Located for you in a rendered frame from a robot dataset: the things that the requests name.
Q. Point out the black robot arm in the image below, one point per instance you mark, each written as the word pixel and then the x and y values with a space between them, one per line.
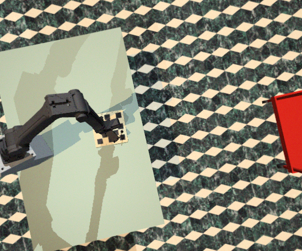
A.
pixel 70 104

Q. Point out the cream and dark blue chessboard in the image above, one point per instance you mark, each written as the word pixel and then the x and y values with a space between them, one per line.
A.
pixel 102 141

